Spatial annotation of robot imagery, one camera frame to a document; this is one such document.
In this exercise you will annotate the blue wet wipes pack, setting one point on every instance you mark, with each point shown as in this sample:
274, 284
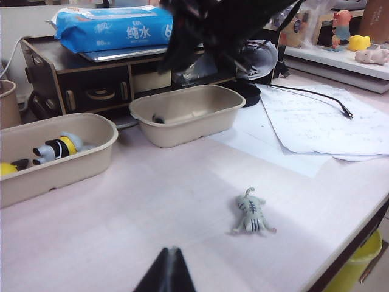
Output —
106, 30

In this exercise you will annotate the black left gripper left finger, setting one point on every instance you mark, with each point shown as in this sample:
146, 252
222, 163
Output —
155, 273

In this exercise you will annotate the pink toy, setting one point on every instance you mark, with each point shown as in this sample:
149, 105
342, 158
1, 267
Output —
372, 56

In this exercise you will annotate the small grey tabby cat doll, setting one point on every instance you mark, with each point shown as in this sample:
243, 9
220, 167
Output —
250, 213

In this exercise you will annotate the black wooden desk organizer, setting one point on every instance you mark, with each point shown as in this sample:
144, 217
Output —
91, 79

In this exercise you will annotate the plain white paper sheet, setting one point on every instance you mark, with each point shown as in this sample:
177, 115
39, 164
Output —
273, 155

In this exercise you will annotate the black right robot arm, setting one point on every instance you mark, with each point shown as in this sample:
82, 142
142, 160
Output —
261, 12

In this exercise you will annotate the yellow and black doll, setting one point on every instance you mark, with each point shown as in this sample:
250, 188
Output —
6, 170

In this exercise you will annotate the printed white paper sheet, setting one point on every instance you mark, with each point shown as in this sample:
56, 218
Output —
319, 127

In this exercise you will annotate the striped doll with pale hat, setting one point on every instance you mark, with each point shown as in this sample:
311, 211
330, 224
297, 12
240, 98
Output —
51, 149

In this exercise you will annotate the orange cartoon figurine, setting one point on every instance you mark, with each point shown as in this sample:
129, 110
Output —
342, 30

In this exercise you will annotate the small beige cardboard box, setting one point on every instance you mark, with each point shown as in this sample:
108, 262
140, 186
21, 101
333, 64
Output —
152, 82

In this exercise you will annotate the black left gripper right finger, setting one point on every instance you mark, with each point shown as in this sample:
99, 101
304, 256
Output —
180, 273

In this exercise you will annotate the yellow toy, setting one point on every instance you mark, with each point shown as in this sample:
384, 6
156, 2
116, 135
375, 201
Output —
360, 43

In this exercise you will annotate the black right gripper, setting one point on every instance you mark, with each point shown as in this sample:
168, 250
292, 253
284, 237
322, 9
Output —
206, 24

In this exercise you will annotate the silver laptop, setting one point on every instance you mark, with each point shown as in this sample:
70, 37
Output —
121, 54

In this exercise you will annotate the beige paper pulp box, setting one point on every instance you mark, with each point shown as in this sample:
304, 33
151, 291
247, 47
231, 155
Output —
182, 130
76, 170

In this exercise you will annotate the white shelf board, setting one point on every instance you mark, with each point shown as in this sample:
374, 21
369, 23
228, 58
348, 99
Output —
334, 65

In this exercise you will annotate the brown paper cup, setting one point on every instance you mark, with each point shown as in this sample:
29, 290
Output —
7, 103

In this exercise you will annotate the yellow bin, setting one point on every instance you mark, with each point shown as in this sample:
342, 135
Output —
355, 267

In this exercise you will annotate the black round stand base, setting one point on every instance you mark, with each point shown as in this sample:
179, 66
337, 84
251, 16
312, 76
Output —
250, 94

